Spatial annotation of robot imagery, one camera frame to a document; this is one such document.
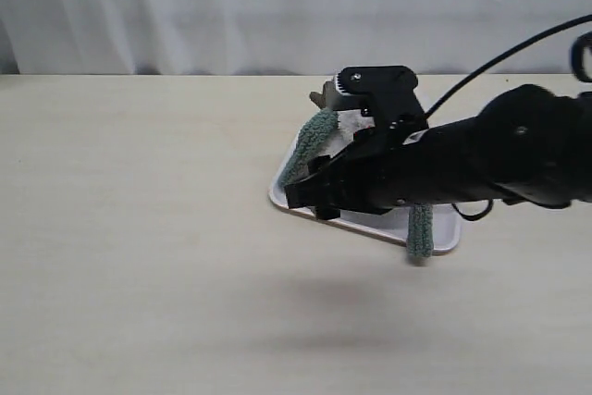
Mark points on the green fuzzy scarf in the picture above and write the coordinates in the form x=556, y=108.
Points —
x=313, y=133

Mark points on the white plush snowman toy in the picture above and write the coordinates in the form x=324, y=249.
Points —
x=349, y=121

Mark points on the white backdrop curtain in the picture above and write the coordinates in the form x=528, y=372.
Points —
x=261, y=37

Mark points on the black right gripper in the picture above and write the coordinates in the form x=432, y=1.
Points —
x=407, y=164

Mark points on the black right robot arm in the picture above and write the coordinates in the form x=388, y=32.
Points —
x=527, y=145

